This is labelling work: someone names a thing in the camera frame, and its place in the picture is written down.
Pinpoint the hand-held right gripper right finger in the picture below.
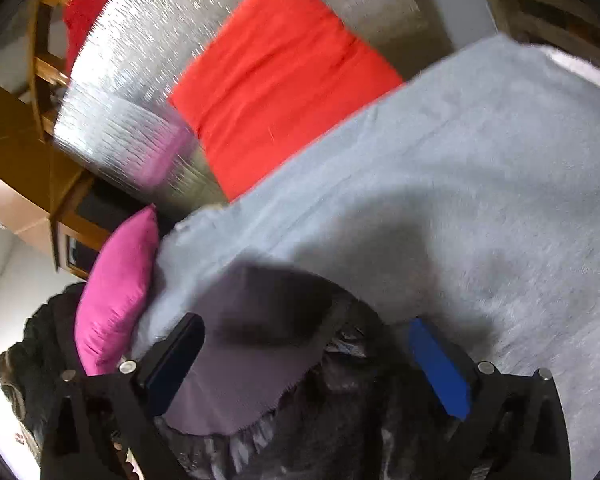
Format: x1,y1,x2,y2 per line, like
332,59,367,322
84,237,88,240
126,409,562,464
408,317,572,480

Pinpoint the grey fleece blanket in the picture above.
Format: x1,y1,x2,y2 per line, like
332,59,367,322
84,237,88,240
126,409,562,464
130,34,600,480

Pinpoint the dark clothes pile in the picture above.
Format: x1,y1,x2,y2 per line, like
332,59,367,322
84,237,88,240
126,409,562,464
0,282,88,456

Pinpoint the wooden slatted chair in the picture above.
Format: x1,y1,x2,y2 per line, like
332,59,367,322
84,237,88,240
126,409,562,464
450,0,600,76

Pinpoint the silver foil mat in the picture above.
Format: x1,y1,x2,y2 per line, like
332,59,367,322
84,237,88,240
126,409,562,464
52,0,431,211

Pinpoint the red cushion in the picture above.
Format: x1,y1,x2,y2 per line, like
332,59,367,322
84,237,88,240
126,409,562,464
62,0,137,76
169,0,405,203

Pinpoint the wooden cabinet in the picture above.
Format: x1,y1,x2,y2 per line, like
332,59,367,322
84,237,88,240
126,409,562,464
0,75,108,281

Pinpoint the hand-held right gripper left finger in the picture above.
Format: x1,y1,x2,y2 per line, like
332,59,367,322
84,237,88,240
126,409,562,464
40,312,206,480

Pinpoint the pink pillow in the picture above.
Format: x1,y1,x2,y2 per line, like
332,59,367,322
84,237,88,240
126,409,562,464
74,204,161,377

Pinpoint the black quilted jacket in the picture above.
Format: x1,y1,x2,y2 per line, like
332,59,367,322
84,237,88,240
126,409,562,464
152,262,486,480

